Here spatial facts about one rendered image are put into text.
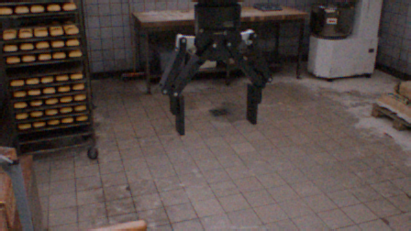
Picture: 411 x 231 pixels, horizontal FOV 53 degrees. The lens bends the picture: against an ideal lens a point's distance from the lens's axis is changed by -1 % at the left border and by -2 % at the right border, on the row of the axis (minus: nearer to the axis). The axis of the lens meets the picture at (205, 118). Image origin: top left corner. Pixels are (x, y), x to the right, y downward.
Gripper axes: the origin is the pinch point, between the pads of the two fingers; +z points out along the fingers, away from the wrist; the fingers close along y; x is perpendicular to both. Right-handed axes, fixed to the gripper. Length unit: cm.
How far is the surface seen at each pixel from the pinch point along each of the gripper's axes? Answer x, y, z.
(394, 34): 395, 431, 76
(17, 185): 100, -46, 59
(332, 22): 388, 317, 53
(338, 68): 389, 334, 115
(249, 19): 417, 213, 49
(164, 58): 440, 107, 94
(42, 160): 291, -46, 139
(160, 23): 423, 98, 48
